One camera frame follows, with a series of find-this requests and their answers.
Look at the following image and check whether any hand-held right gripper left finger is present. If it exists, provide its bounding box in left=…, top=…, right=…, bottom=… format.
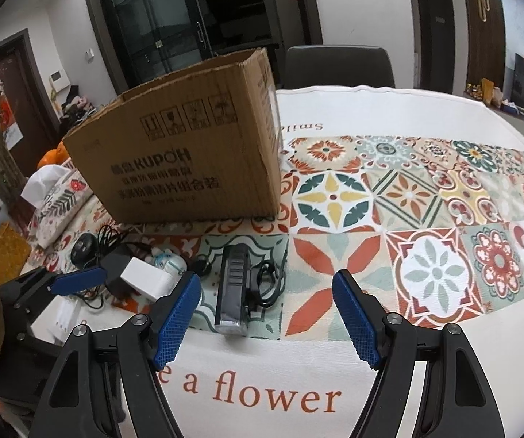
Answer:
left=29, top=270, right=202, bottom=438

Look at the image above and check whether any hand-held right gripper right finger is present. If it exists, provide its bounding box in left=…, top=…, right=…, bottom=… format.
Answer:
left=332, top=269, right=505, bottom=438

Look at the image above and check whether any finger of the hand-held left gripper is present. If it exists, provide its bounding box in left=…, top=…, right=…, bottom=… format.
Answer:
left=0, top=267, right=108, bottom=324

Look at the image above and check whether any black round cable hub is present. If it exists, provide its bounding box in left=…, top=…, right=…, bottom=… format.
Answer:
left=71, top=233, right=99, bottom=266

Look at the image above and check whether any black rectangular light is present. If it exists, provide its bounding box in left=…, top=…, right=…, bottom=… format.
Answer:
left=215, top=245, right=257, bottom=337

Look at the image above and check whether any brown cardboard box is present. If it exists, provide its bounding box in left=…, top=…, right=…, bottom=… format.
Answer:
left=62, top=47, right=283, bottom=224

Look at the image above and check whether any black power adapter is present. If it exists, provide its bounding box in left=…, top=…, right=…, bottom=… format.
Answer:
left=100, top=252, right=140, bottom=303

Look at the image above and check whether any white power adapter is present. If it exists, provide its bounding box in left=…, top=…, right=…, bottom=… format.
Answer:
left=120, top=257, right=181, bottom=303

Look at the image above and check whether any small toy figure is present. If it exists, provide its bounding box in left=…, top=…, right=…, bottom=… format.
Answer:
left=151, top=250, right=187, bottom=280

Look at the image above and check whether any yellow patterned cushion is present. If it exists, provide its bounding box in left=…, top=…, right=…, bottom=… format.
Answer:
left=0, top=223, right=33, bottom=279

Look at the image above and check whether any floral tissue box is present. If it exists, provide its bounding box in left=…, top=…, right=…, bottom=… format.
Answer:
left=20, top=164, right=95, bottom=249

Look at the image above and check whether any pile of oranges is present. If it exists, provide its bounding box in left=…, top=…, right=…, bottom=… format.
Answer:
left=37, top=142, right=69, bottom=169

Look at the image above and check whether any dark wooden door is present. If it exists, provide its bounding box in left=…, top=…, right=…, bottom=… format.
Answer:
left=0, top=28, right=62, bottom=183

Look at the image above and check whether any dark grey chair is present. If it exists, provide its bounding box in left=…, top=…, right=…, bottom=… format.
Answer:
left=284, top=46, right=395, bottom=90

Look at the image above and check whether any dark glass door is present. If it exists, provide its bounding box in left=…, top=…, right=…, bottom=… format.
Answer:
left=81, top=0, right=323, bottom=95

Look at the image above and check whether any wooden cabinet door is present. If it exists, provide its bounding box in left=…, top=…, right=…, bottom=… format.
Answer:
left=457, top=0, right=505, bottom=88

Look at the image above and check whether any thin black cable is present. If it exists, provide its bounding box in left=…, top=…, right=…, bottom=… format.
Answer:
left=93, top=223, right=153, bottom=261

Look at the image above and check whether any black cable with plug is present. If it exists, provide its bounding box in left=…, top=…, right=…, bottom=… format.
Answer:
left=248, top=260, right=287, bottom=314

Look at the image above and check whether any red wall poster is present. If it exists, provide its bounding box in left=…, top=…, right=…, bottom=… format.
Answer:
left=0, top=99, right=24, bottom=149

